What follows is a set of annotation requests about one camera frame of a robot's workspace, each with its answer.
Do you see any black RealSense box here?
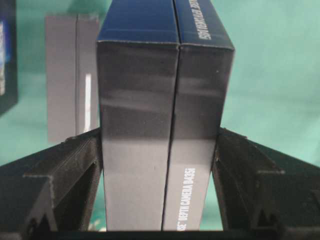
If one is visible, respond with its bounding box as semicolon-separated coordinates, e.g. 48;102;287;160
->
0;0;18;115
96;0;235;232
45;14;100;143

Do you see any green table cloth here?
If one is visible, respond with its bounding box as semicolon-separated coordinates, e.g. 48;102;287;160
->
0;0;320;240

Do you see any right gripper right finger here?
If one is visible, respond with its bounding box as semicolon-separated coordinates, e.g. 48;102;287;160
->
212;128;320;232

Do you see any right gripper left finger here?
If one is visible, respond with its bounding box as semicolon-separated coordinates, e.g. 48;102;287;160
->
0;128;102;232

